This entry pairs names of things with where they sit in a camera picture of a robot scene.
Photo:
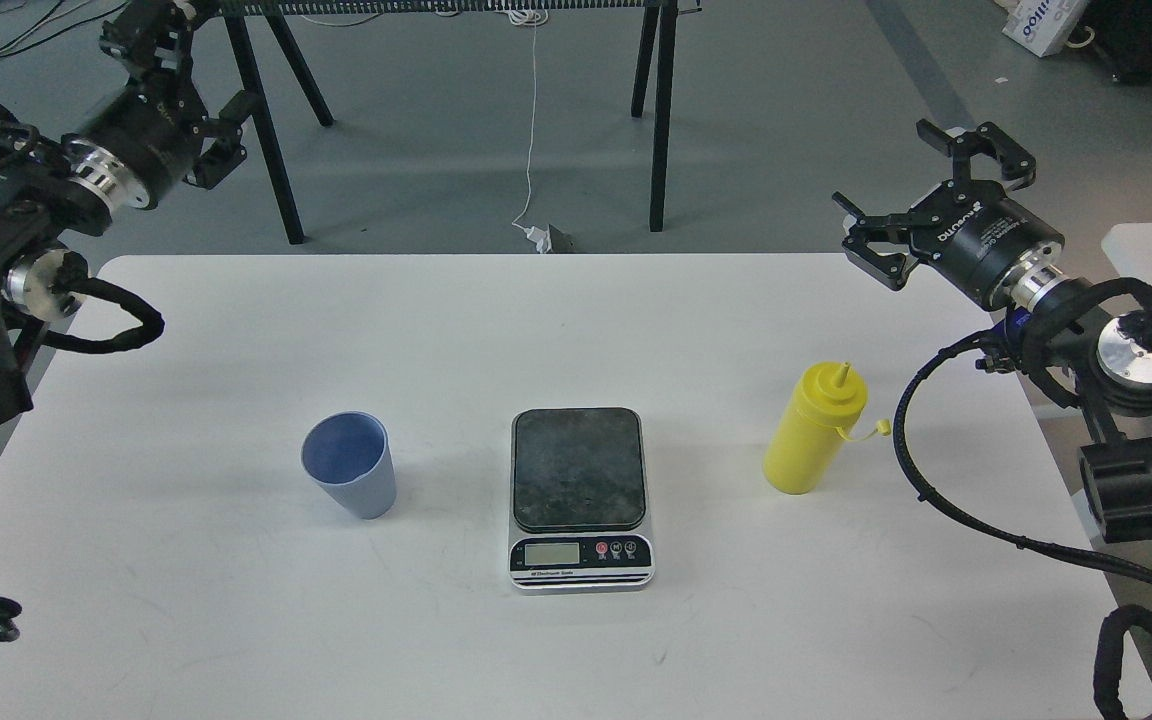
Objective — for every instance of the yellow squeeze bottle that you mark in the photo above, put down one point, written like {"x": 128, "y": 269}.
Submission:
{"x": 825, "y": 405}

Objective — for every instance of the blue plastic cup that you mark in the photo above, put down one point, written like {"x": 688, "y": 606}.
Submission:
{"x": 348, "y": 455}

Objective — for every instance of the white cardboard box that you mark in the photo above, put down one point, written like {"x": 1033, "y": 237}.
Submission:
{"x": 1045, "y": 28}

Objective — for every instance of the black trestle table frame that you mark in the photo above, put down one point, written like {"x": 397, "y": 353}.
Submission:
{"x": 375, "y": 121}

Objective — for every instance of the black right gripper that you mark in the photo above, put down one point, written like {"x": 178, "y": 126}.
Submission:
{"x": 978, "y": 234}

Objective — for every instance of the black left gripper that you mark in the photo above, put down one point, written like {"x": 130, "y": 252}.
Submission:
{"x": 149, "y": 136}

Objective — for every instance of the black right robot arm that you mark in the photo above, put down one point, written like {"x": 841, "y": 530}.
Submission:
{"x": 1081, "y": 344}

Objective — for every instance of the digital kitchen scale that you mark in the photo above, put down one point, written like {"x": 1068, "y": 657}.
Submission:
{"x": 579, "y": 513}

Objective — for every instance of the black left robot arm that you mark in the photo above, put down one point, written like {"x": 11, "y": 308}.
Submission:
{"x": 48, "y": 297}

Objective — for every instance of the white power adapter on floor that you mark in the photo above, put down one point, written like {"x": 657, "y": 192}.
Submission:
{"x": 549, "y": 240}

